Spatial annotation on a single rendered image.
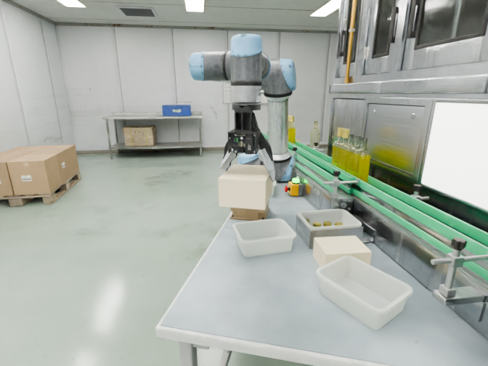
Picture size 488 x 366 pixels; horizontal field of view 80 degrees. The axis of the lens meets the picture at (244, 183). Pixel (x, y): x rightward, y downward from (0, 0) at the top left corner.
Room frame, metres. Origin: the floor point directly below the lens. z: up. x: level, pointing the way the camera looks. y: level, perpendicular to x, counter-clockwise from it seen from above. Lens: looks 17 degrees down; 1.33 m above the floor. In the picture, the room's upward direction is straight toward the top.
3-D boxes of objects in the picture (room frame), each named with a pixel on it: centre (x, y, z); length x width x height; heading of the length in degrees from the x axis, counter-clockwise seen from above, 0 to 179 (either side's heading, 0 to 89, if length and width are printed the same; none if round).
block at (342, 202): (1.25, -0.45, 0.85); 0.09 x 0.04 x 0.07; 98
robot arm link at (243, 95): (0.75, -0.01, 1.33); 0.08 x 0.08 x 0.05
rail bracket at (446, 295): (0.61, -0.53, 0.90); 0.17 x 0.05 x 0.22; 98
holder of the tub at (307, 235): (1.12, -0.38, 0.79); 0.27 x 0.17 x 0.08; 98
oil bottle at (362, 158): (1.33, -0.55, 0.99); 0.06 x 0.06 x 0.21; 9
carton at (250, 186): (0.77, -0.01, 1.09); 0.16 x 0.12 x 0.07; 168
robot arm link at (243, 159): (1.37, -0.04, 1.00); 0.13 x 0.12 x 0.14; 75
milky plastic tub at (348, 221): (1.12, -0.35, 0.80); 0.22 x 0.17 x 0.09; 98
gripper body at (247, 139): (0.74, 0.00, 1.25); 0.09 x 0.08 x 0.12; 168
